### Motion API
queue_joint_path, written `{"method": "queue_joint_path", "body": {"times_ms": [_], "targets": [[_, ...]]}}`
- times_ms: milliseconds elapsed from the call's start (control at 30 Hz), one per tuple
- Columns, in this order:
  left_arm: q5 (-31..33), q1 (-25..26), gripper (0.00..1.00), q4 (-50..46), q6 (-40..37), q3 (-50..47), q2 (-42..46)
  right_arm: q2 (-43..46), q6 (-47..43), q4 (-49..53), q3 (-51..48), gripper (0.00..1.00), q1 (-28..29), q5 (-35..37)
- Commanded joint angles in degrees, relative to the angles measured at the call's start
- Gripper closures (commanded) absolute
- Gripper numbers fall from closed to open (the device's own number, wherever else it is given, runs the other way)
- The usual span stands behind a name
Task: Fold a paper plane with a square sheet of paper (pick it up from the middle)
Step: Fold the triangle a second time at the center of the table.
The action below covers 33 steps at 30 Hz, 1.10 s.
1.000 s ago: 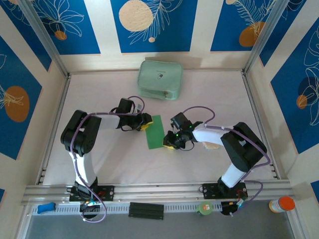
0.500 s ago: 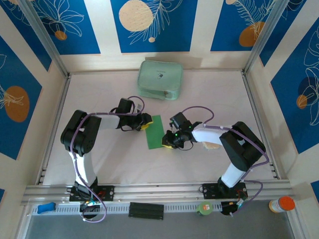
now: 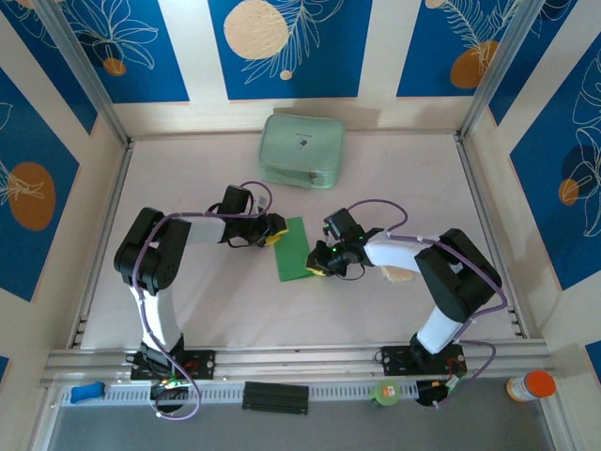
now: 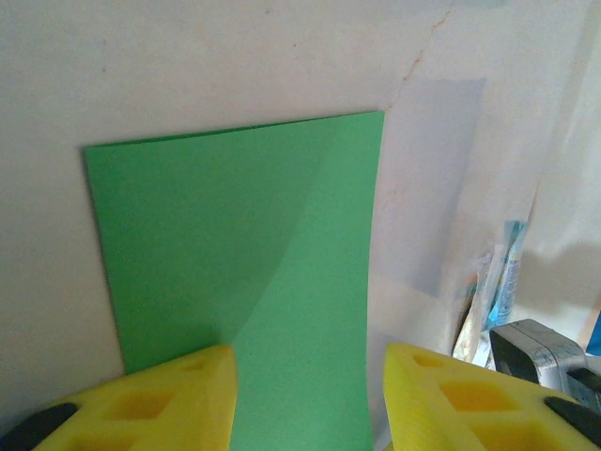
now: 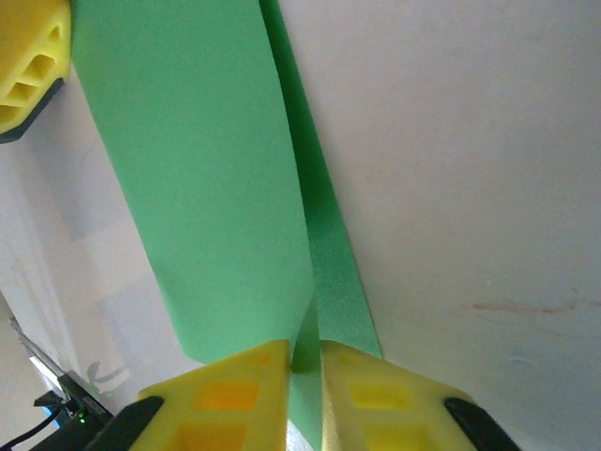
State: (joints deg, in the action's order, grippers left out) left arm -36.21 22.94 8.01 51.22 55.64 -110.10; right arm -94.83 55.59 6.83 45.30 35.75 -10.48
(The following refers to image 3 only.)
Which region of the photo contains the aluminium frame post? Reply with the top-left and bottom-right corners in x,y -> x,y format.
458,0 -> 548,142
35,0 -> 131,147

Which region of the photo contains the grey metal tray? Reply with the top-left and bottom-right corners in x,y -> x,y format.
44,378 -> 572,451

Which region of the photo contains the mint green zip pouch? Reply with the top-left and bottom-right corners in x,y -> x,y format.
256,114 -> 347,190

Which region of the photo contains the aluminium side rail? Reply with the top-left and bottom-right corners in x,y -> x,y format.
69,140 -> 135,349
457,135 -> 526,338

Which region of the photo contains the green paper sheet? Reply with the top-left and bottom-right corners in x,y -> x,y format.
272,215 -> 315,283

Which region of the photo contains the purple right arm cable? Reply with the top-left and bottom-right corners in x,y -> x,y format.
349,199 -> 508,410

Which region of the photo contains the green tape roll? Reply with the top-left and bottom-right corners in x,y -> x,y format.
368,378 -> 402,409

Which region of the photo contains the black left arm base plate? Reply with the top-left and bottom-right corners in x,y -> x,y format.
130,350 -> 217,381

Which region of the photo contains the long aluminium base rail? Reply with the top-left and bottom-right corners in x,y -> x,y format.
39,340 -> 558,389

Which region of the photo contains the blue bone-shaped toy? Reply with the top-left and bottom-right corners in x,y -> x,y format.
69,382 -> 105,405

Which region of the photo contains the slotted grey cable duct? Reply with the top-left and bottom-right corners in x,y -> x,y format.
58,379 -> 419,408

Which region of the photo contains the small circuit board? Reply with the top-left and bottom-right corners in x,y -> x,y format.
149,374 -> 189,400
443,370 -> 466,394

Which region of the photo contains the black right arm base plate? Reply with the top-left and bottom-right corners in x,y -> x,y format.
380,344 -> 468,377

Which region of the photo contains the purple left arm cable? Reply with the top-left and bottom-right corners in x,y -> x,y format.
131,180 -> 274,421

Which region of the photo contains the orange-capped bottle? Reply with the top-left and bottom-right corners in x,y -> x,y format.
505,369 -> 558,403

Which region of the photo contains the black ribbed block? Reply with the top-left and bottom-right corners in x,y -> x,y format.
241,381 -> 310,416

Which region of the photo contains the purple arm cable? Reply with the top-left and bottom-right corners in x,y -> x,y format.
349,199 -> 508,410
131,180 -> 274,421

